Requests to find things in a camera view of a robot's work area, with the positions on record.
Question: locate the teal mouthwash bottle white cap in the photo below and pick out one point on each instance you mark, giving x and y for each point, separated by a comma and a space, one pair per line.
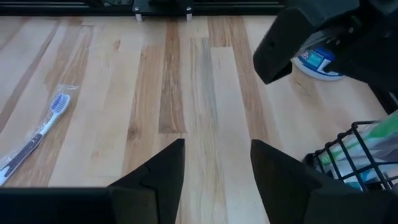
357, 185

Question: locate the purple toothbrush in clear wrapper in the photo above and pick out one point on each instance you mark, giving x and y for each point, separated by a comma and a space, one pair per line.
59, 104

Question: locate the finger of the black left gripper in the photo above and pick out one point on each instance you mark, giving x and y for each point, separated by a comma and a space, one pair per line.
276, 46
373, 53

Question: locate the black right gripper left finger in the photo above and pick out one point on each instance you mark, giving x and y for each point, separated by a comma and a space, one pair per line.
161, 180

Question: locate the white wipes canister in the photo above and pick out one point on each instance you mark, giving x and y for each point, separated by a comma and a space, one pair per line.
314, 62

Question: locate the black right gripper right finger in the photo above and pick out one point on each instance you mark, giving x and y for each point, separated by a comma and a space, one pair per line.
280, 186

